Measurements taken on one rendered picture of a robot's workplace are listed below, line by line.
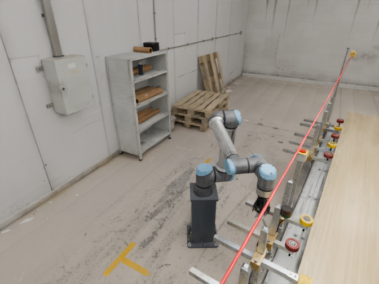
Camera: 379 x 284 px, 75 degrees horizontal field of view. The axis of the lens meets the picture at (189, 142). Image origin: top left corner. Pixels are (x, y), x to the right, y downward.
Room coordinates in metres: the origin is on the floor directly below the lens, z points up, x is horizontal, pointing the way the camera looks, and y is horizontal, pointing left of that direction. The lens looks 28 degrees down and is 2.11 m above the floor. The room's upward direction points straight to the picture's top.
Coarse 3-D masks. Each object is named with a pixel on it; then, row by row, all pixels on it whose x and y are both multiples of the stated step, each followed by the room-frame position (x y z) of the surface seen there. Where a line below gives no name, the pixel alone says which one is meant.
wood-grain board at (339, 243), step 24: (360, 120) 2.85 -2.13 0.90; (360, 144) 2.22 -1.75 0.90; (336, 168) 1.78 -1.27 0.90; (360, 168) 1.78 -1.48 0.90; (336, 192) 1.47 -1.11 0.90; (360, 192) 1.47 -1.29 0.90; (336, 216) 1.22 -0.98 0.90; (360, 216) 1.22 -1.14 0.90; (312, 240) 1.03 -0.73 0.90; (336, 240) 1.03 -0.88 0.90; (360, 240) 1.03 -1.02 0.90; (312, 264) 0.87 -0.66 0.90; (336, 264) 0.87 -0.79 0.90; (360, 264) 0.87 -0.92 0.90
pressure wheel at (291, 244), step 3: (288, 240) 1.02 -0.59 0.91; (291, 240) 1.02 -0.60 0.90; (294, 240) 1.02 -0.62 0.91; (285, 243) 1.00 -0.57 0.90; (288, 243) 1.00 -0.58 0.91; (291, 243) 1.00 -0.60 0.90; (294, 243) 1.00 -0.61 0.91; (297, 243) 1.00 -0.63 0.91; (285, 246) 1.00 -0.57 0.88; (288, 246) 0.98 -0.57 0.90; (291, 246) 0.98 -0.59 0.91; (294, 246) 0.98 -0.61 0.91; (297, 246) 0.98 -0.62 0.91; (288, 249) 0.98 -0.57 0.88; (291, 249) 0.97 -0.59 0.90; (294, 249) 0.96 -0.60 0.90; (297, 249) 0.96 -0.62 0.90; (288, 255) 1.00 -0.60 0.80
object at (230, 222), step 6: (228, 222) 1.21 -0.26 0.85; (234, 222) 1.21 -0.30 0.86; (240, 228) 1.17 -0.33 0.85; (246, 228) 1.15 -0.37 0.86; (252, 234) 1.12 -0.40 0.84; (258, 234) 1.10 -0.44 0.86; (276, 240) 1.06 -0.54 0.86; (276, 246) 1.03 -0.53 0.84; (282, 246) 1.02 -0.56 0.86; (288, 252) 0.99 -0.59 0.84
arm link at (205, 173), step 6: (198, 168) 1.83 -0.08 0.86; (204, 168) 1.83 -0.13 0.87; (210, 168) 1.82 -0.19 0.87; (198, 174) 1.80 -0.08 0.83; (204, 174) 1.78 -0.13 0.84; (210, 174) 1.80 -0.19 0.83; (198, 180) 1.80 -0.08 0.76; (204, 180) 1.78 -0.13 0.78; (210, 180) 1.78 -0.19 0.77; (204, 186) 1.78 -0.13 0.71
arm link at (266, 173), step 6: (258, 168) 1.12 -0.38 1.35; (264, 168) 1.08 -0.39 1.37; (270, 168) 1.09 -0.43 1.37; (258, 174) 1.09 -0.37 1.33; (264, 174) 1.05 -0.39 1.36; (270, 174) 1.05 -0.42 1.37; (276, 174) 1.07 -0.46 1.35; (258, 180) 1.08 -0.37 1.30; (264, 180) 1.05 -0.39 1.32; (270, 180) 1.04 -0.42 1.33; (258, 186) 1.07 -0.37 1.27; (264, 186) 1.05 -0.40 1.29; (270, 186) 1.04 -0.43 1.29
